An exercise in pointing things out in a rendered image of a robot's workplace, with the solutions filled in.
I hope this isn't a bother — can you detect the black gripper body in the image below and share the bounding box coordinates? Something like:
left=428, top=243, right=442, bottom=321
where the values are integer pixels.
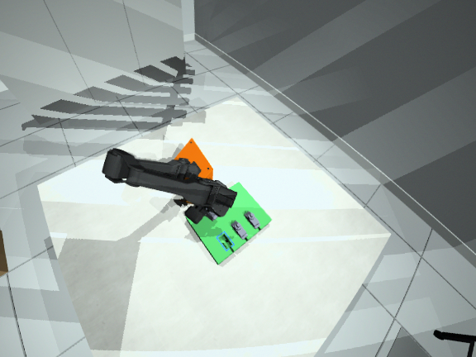
left=184, top=180, right=227, bottom=225

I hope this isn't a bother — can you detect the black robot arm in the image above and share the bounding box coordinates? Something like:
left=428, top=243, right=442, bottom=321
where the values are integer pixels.
left=102, top=148, right=238, bottom=217

